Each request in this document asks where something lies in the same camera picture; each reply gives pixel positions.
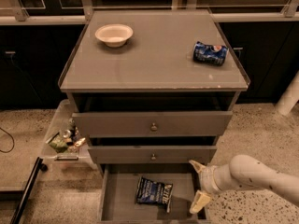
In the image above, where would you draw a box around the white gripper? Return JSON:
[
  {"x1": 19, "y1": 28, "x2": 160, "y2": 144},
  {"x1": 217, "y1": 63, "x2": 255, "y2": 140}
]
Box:
[{"x1": 189, "y1": 160, "x2": 221, "y2": 214}]

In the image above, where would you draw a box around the blue chip bag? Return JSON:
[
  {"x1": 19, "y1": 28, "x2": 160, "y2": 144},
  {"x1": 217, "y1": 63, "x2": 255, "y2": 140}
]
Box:
[{"x1": 135, "y1": 176, "x2": 173, "y2": 213}]

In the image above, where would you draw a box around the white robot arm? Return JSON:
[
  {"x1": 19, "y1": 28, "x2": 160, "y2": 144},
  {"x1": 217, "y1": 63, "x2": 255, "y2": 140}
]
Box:
[{"x1": 189, "y1": 155, "x2": 299, "y2": 214}]

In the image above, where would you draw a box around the grey bottom drawer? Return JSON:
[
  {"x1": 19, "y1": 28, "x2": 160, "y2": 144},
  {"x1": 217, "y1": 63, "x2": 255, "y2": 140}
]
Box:
[{"x1": 99, "y1": 164, "x2": 211, "y2": 224}]

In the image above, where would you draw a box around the grey drawer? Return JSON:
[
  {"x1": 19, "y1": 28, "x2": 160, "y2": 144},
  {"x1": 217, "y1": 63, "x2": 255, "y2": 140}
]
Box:
[
  {"x1": 89, "y1": 137, "x2": 217, "y2": 164},
  {"x1": 99, "y1": 164, "x2": 211, "y2": 224},
  {"x1": 71, "y1": 96, "x2": 234, "y2": 139}
]

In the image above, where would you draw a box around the grey middle drawer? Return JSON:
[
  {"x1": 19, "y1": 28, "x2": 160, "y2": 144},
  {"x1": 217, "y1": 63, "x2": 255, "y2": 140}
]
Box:
[{"x1": 89, "y1": 137, "x2": 217, "y2": 164}]

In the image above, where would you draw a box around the grey top drawer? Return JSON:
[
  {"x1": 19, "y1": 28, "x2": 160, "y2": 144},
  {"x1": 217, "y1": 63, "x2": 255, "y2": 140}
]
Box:
[{"x1": 71, "y1": 96, "x2": 234, "y2": 139}]

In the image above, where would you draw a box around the grey drawer cabinet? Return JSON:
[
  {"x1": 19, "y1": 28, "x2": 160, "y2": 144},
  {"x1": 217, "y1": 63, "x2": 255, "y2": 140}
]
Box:
[{"x1": 57, "y1": 8, "x2": 251, "y2": 175}]

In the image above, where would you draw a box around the crushed blue pepsi can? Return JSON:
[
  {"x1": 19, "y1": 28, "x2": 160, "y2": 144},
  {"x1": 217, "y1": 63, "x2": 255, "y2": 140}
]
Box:
[{"x1": 192, "y1": 41, "x2": 228, "y2": 66}]

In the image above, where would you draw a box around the clear plastic storage bin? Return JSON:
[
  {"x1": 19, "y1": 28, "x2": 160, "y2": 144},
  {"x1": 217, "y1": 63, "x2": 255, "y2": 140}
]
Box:
[{"x1": 40, "y1": 99, "x2": 96, "y2": 169}]

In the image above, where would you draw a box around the green snack packet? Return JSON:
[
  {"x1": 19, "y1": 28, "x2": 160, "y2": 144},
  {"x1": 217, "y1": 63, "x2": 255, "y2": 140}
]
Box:
[{"x1": 47, "y1": 133, "x2": 68, "y2": 153}]

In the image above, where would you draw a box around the white paper bowl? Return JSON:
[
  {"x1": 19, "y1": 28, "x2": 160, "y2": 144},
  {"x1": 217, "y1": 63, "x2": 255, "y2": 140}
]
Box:
[{"x1": 95, "y1": 24, "x2": 134, "y2": 48}]

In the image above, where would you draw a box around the white post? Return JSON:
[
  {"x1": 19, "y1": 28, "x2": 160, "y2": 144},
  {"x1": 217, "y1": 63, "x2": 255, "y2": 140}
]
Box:
[{"x1": 275, "y1": 71, "x2": 299, "y2": 116}]

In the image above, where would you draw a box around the black metal floor rail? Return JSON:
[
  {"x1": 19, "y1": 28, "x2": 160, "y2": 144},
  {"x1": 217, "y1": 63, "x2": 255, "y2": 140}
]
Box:
[{"x1": 9, "y1": 157, "x2": 44, "y2": 224}]

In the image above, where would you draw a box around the black floor cable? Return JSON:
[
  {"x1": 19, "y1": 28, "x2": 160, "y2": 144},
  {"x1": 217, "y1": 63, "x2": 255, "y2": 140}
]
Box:
[{"x1": 0, "y1": 126, "x2": 16, "y2": 154}]

